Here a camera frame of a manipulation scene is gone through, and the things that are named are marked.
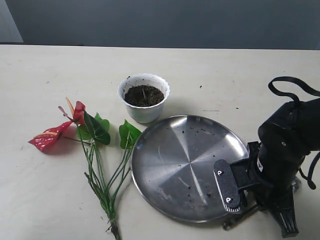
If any red artificial anthurium plant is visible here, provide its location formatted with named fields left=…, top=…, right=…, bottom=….
left=29, top=100, right=141, bottom=240

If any white scalloped flower pot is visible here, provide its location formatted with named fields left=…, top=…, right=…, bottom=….
left=117, top=73, right=171, bottom=124

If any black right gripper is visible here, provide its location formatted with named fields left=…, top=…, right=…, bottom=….
left=213, top=101, right=313, bottom=238

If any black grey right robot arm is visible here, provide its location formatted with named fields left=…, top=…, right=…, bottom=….
left=213, top=99, right=320, bottom=238

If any round stainless steel plate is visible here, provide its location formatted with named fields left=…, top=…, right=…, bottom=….
left=131, top=115, right=249, bottom=223

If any metal spoon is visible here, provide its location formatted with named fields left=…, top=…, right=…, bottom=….
left=222, top=177, right=302, bottom=231

